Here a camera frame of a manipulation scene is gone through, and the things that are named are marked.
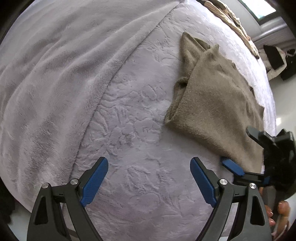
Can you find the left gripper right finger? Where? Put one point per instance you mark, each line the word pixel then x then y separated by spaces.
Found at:
pixel 251 221

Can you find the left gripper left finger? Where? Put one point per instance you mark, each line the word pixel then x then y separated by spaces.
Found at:
pixel 47 220

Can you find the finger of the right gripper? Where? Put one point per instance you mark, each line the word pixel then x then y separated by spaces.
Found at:
pixel 262 138
pixel 243 178

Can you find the olive brown knit sweater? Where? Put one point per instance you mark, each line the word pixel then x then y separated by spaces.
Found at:
pixel 214 104

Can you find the person's right hand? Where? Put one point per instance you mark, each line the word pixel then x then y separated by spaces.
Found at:
pixel 278 212

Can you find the beige jacket on chair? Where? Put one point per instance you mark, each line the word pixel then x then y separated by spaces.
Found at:
pixel 278 62

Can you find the lavender embossed bed cover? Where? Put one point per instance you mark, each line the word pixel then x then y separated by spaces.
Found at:
pixel 149 193

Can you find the beige striped garment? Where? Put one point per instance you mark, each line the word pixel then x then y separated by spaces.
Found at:
pixel 223 12

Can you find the light grey fleece blanket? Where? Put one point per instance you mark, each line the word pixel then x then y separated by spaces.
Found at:
pixel 56 62

